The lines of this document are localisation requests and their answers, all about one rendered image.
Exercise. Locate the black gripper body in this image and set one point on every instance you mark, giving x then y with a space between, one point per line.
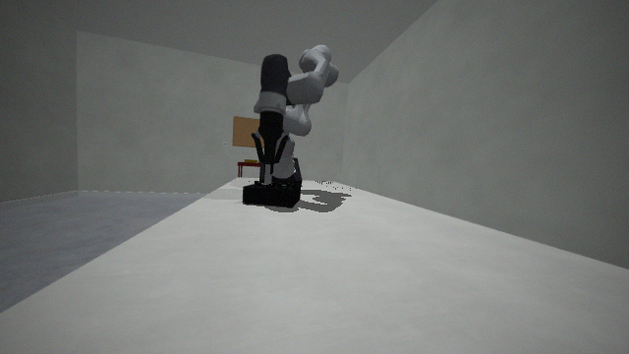
270 120

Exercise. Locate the black lighting desk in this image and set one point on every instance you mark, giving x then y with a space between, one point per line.
280 195

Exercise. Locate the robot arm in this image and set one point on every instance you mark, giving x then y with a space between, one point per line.
302 91

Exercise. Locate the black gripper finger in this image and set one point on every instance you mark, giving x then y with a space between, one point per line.
262 158
272 160

